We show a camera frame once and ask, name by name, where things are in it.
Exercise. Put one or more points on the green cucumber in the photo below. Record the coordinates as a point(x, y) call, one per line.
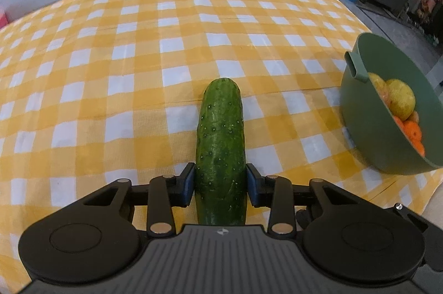
point(221, 142)

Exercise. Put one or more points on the yellow checked tablecloth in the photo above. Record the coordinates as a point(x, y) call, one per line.
point(121, 72)

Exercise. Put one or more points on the orange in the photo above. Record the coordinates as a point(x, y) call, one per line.
point(420, 148)
point(398, 123)
point(413, 132)

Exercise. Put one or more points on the small brown kiwi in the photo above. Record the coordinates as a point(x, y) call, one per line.
point(414, 116)

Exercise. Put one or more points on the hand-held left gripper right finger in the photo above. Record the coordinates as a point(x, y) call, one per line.
point(252, 185)

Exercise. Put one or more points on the green colander bowl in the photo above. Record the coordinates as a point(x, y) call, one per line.
point(367, 128)

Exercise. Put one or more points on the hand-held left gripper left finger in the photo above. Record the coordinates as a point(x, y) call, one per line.
point(188, 183)

